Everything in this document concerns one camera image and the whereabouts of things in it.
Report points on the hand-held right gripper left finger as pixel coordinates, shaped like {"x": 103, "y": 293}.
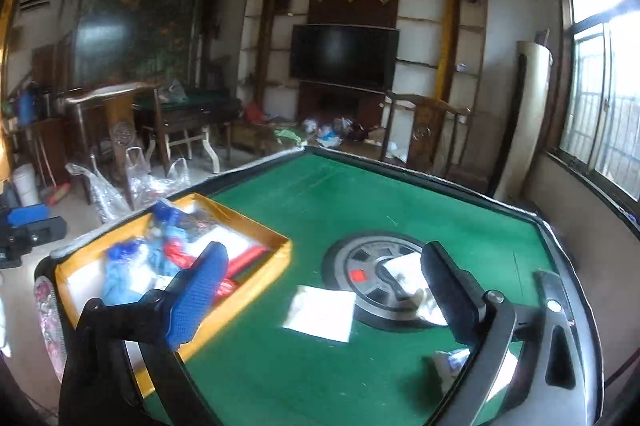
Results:
{"x": 197, "y": 291}

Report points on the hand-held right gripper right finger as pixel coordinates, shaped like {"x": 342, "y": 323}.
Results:
{"x": 447, "y": 291}

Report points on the red mesh cloth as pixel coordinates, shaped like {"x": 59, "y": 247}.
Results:
{"x": 177, "y": 253}

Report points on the yellow cardboard box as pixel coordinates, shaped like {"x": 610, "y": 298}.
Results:
{"x": 245, "y": 306}

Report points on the camouflage cloth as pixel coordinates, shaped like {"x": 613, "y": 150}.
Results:
{"x": 447, "y": 363}

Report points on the light blue glove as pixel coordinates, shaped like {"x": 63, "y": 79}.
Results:
{"x": 125, "y": 276}

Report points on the red roll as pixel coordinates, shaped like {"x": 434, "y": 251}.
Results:
{"x": 250, "y": 254}

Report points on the round table centre panel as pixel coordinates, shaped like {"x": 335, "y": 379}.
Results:
{"x": 360, "y": 301}

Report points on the clear plastic bags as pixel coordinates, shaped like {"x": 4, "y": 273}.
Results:
{"x": 140, "y": 183}

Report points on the white flat packet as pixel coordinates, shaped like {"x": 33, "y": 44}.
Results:
{"x": 322, "y": 313}

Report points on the floral cloth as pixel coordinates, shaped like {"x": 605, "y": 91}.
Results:
{"x": 47, "y": 326}

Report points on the black case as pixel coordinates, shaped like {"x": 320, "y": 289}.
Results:
{"x": 35, "y": 238}

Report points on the red bag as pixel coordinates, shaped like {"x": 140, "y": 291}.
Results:
{"x": 252, "y": 111}

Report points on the pile of floor bags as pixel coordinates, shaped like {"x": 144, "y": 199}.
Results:
{"x": 325, "y": 133}

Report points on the white bucket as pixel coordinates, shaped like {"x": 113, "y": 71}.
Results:
{"x": 25, "y": 186}

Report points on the barred window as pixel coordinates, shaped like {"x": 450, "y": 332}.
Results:
{"x": 605, "y": 106}

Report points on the blue water jug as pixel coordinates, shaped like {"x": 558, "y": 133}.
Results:
{"x": 26, "y": 106}

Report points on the black television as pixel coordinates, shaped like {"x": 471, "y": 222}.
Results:
{"x": 345, "y": 56}

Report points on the large dark wall painting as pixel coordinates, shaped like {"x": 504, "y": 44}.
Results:
{"x": 140, "y": 11}

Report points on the wooden television wall unit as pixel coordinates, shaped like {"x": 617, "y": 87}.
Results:
{"x": 425, "y": 6}

